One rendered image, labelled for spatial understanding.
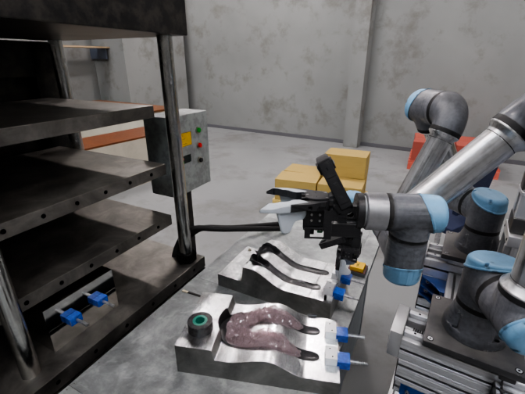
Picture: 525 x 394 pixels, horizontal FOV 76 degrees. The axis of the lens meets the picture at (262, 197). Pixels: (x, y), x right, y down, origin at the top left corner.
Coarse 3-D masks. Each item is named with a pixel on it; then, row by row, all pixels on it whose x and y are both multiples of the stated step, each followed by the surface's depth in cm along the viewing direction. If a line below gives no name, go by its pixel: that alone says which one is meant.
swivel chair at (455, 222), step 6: (492, 174) 276; (480, 180) 268; (486, 180) 274; (474, 186) 267; (480, 186) 274; (486, 186) 280; (450, 210) 300; (450, 216) 289; (456, 216) 289; (462, 216) 289; (450, 222) 278; (456, 222) 278; (462, 222) 278; (450, 228) 268; (456, 228) 269; (438, 234) 297; (438, 240) 300
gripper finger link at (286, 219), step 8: (296, 200) 64; (264, 208) 61; (272, 208) 60; (280, 208) 60; (288, 208) 61; (280, 216) 61; (288, 216) 62; (296, 216) 63; (304, 216) 64; (280, 224) 62; (288, 224) 63; (288, 232) 63
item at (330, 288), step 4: (328, 284) 129; (332, 284) 129; (324, 288) 127; (328, 288) 126; (332, 288) 126; (336, 288) 128; (340, 288) 128; (324, 292) 127; (328, 292) 127; (332, 292) 126; (336, 292) 126; (340, 292) 126; (344, 292) 126; (336, 296) 126; (340, 296) 125; (344, 296) 126; (348, 296) 125; (352, 296) 125; (340, 300) 126
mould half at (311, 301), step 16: (272, 240) 157; (240, 256) 157; (272, 256) 145; (288, 256) 149; (224, 272) 146; (240, 272) 146; (256, 272) 134; (288, 272) 141; (304, 272) 141; (240, 288) 141; (256, 288) 137; (272, 288) 133; (288, 288) 131; (304, 288) 131; (320, 288) 131; (288, 304) 132; (304, 304) 128; (320, 304) 125; (336, 304) 133
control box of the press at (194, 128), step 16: (192, 112) 171; (160, 128) 157; (192, 128) 170; (160, 144) 161; (192, 144) 172; (208, 144) 184; (160, 160) 165; (192, 160) 175; (208, 160) 187; (192, 176) 177; (208, 176) 190; (160, 192) 172; (192, 208) 190; (192, 224) 193; (192, 240) 195
